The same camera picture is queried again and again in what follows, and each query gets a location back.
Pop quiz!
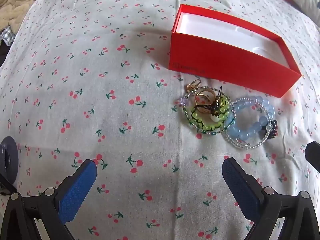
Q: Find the red cardboard box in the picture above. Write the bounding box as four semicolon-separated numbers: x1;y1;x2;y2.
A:
171;4;303;98

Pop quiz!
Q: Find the beige quilted blanket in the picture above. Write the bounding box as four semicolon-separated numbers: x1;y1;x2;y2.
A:
0;0;63;34

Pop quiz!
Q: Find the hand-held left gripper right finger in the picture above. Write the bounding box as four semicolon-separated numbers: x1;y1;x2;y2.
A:
222;157;320;240

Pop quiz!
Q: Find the green bead bracelet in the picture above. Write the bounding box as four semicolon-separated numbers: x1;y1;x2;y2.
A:
190;96;234;134

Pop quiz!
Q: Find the light blue bead bracelet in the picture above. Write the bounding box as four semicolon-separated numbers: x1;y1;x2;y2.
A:
231;95;275;143

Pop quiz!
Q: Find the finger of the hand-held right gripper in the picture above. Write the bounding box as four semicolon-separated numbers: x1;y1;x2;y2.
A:
305;141;320;173

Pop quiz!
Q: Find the black cord bracelet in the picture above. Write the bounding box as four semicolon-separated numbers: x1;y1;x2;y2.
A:
195;86;226;117

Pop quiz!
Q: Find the cherry print bed sheet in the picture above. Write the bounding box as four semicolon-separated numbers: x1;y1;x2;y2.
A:
0;0;320;240

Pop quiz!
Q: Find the black flower ring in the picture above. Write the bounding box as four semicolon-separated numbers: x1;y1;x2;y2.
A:
260;119;277;139

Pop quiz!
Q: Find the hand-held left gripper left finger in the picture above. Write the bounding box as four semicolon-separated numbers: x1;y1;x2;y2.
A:
0;159;98;240

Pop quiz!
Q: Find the checkered cloth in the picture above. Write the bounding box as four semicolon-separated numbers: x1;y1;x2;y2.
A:
0;26;14;46

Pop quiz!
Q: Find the white printed pillow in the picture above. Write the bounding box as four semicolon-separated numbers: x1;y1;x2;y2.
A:
291;0;320;28

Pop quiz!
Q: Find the gold flower ring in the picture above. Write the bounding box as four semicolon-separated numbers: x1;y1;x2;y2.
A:
185;79;202;93
195;90;217;106

